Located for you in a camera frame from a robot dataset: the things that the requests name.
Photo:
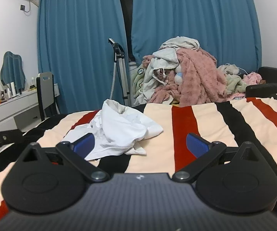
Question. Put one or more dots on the grey hoodie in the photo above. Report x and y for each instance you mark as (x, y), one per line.
(165, 57)

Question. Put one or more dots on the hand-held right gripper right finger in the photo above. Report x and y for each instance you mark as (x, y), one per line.
(196, 146)

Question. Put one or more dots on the blue framed wavy mirror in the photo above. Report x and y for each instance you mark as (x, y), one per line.
(10, 69)

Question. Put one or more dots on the black wall socket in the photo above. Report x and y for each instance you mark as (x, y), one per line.
(22, 7)

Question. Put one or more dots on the green cartoon blanket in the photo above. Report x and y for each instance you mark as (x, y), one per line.
(138, 81)

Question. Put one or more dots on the blue curtain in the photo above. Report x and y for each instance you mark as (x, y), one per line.
(80, 41)

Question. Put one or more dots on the white dressing table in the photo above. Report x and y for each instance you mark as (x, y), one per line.
(13, 105)

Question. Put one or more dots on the beige cloth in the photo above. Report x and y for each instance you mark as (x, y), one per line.
(181, 42)

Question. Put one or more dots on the blue and white plush toy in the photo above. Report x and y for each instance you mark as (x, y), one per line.
(179, 75)

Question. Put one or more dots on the striped blanket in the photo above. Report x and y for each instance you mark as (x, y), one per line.
(157, 125)

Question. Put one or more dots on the white shirt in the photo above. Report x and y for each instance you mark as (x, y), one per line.
(119, 130)

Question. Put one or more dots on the pink fleece blanket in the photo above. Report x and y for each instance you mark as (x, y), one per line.
(201, 77)

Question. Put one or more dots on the garment steamer stand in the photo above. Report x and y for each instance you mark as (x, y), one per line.
(122, 77)

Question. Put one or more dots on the pale green cloth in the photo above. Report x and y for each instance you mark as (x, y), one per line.
(234, 81)

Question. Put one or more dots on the row of cosmetic bottles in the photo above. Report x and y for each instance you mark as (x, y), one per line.
(13, 89)

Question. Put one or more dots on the black chair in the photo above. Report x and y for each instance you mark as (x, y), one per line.
(45, 89)

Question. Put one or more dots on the small pink cloth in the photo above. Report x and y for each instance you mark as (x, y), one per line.
(252, 77)

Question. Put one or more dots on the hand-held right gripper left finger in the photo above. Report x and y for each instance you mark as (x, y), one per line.
(84, 146)

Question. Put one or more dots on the black armchair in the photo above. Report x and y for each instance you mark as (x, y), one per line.
(273, 77)

